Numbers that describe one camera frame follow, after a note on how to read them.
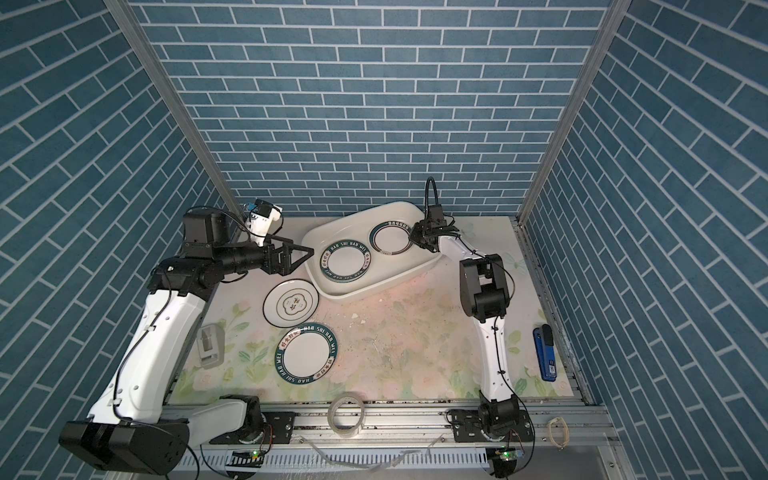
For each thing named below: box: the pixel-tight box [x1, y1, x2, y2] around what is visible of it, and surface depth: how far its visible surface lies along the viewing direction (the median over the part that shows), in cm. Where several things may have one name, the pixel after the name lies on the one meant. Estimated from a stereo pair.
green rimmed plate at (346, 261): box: [319, 239, 372, 284], surface depth 105 cm
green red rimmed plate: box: [368, 220, 414, 256], surface depth 118 cm
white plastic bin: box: [302, 202, 442, 302], surface depth 110 cm
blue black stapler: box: [533, 324, 557, 383], surface depth 86 cm
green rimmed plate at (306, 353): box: [274, 322, 338, 385], surface depth 87 cm
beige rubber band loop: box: [548, 416, 570, 448], surface depth 75 cm
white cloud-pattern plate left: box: [262, 278, 319, 328], surface depth 98 cm
